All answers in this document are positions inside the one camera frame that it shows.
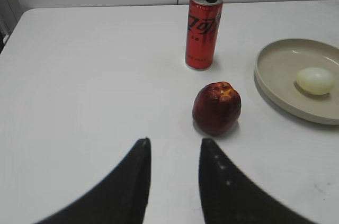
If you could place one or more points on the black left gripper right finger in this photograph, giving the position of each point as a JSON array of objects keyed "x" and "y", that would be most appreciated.
[{"x": 227, "y": 195}]

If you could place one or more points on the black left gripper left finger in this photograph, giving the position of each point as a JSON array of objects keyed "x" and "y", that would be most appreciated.
[{"x": 121, "y": 197}]

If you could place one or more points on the white egg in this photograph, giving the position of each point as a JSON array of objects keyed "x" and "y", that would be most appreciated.
[{"x": 315, "y": 81}]

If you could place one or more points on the beige round plate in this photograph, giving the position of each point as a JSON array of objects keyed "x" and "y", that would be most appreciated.
[{"x": 276, "y": 69}]

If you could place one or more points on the dark red apple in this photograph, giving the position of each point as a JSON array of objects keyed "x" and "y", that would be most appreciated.
[{"x": 216, "y": 108}]

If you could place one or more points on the red soda can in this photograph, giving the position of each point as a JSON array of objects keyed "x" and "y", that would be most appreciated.
[{"x": 203, "y": 24}]

